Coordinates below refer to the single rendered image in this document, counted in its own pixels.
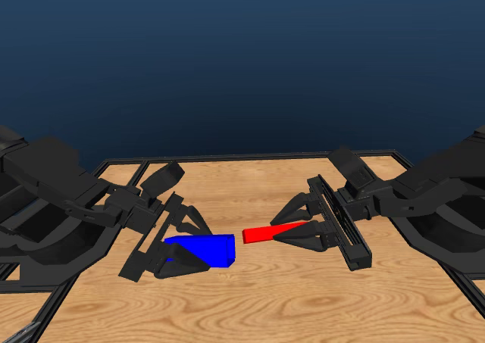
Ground blue hollow socket block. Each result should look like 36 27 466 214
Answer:
163 233 236 270

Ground thin red peg bar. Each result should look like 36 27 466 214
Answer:
242 222 312 245

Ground black table frame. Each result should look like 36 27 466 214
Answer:
0 149 485 343

